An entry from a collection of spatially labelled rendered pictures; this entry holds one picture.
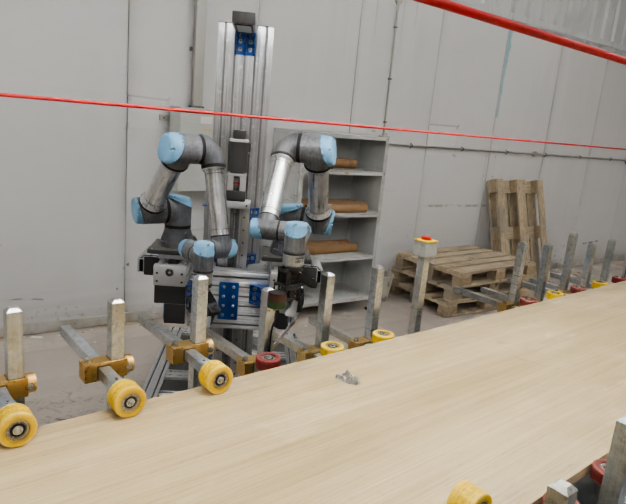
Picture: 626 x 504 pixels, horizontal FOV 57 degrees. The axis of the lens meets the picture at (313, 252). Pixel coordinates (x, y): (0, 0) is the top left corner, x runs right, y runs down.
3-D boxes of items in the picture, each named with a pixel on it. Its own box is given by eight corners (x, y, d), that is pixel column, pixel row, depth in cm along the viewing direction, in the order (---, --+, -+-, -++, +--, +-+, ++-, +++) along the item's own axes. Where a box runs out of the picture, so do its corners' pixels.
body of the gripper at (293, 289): (272, 297, 202) (274, 264, 199) (291, 294, 207) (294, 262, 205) (285, 303, 196) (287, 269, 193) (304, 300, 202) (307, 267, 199)
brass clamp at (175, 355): (164, 358, 170) (165, 342, 169) (205, 350, 179) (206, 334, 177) (174, 366, 165) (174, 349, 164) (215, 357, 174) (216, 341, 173)
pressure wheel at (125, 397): (117, 374, 141) (143, 383, 146) (100, 403, 140) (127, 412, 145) (126, 384, 137) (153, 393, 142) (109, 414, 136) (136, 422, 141)
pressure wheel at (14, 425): (38, 418, 131) (5, 443, 128) (18, 395, 127) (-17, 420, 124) (45, 430, 127) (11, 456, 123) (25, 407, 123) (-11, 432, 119)
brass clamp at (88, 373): (77, 376, 154) (77, 358, 153) (126, 366, 163) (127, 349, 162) (85, 385, 150) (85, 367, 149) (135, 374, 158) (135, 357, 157)
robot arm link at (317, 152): (304, 218, 268) (300, 126, 226) (336, 222, 267) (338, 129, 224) (299, 238, 261) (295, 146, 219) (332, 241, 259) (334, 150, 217)
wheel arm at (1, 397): (-35, 350, 161) (-35, 338, 161) (-20, 347, 164) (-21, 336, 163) (6, 432, 124) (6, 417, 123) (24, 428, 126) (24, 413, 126)
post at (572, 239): (553, 316, 320) (569, 232, 310) (556, 315, 323) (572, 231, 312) (558, 318, 318) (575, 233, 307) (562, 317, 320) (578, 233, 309)
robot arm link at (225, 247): (216, 139, 233) (228, 258, 232) (191, 137, 227) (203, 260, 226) (230, 132, 224) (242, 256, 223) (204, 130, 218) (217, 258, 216)
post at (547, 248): (527, 330, 306) (543, 243, 295) (531, 329, 308) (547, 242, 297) (533, 332, 303) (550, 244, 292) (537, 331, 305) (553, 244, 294)
